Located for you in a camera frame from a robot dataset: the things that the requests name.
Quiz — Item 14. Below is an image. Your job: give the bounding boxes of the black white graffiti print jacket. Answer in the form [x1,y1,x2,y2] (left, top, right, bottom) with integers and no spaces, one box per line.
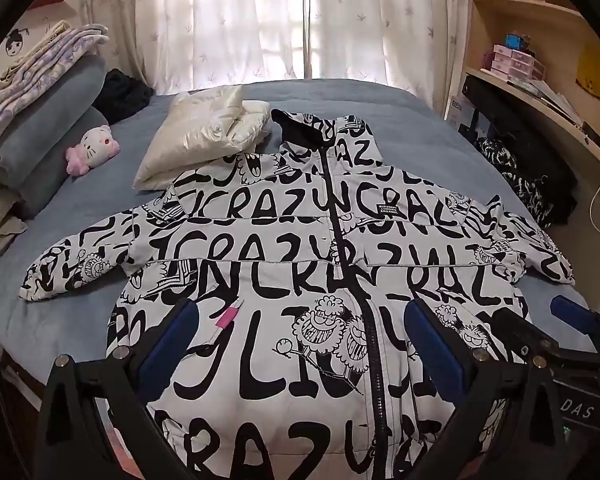
[20,110,574,479]

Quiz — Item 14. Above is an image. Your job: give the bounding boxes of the blue bed blanket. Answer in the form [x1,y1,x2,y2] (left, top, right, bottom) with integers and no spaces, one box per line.
[0,79,529,393]

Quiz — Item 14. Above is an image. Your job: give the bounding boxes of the black white patterned hanging garment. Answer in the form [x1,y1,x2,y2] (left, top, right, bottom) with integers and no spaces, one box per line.
[474,136,577,229]

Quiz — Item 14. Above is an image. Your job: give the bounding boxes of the pink storage boxes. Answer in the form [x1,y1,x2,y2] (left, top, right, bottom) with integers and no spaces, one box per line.
[481,44,546,81]

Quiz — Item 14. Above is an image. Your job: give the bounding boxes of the wooden desk shelf unit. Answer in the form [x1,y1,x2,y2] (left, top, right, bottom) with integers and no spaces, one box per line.
[462,0,600,311]

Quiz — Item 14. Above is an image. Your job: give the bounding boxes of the pink white kitty plush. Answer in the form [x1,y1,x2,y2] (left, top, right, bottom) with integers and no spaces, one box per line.
[65,125,121,178]

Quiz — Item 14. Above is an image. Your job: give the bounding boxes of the folded cream puffer jacket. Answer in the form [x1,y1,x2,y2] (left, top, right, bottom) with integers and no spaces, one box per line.
[133,86,271,191]

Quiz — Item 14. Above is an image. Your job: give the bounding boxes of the black garment by window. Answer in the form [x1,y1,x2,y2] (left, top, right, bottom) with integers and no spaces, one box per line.
[93,68,155,125]

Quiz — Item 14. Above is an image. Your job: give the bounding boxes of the folded purple floral blanket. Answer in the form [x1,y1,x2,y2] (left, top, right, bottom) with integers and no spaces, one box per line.
[0,21,109,137]

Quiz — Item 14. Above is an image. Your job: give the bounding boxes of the white floral curtain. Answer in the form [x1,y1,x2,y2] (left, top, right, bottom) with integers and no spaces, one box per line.
[79,0,469,113]

